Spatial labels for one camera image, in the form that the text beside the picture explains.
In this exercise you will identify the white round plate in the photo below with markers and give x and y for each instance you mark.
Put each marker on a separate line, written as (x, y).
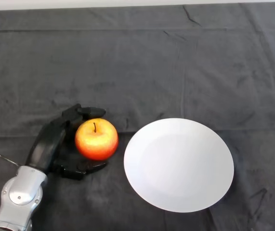
(178, 166)

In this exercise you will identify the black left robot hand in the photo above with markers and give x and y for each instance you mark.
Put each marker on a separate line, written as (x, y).
(47, 144)

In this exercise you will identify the red yellow apple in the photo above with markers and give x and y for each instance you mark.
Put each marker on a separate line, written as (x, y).
(96, 142)

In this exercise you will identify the black cloth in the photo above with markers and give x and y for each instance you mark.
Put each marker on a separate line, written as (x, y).
(151, 72)

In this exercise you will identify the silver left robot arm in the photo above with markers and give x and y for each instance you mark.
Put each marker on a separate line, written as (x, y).
(17, 199)

